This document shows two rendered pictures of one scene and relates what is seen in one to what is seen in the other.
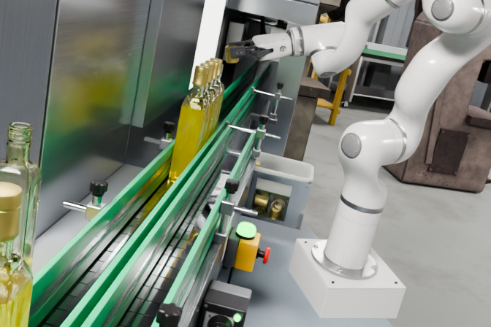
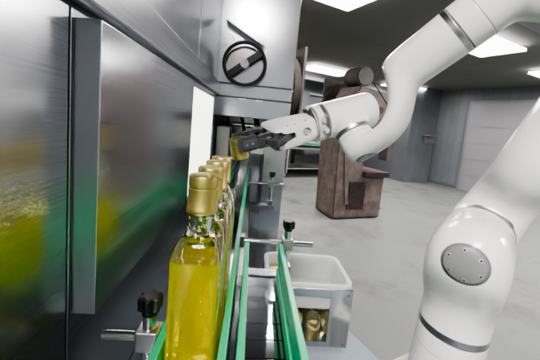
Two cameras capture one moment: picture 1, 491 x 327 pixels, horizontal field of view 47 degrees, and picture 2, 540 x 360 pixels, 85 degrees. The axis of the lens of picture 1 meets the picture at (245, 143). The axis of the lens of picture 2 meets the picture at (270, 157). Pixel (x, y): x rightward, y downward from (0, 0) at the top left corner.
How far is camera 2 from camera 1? 1.00 m
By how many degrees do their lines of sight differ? 12
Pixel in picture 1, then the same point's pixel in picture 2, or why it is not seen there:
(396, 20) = not seen: hidden behind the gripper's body
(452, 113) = (354, 172)
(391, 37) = not seen: hidden behind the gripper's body
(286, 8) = (264, 108)
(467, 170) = (368, 204)
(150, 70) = (95, 197)
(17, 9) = not seen: outside the picture
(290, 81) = (276, 169)
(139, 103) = (81, 266)
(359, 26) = (411, 87)
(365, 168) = (497, 298)
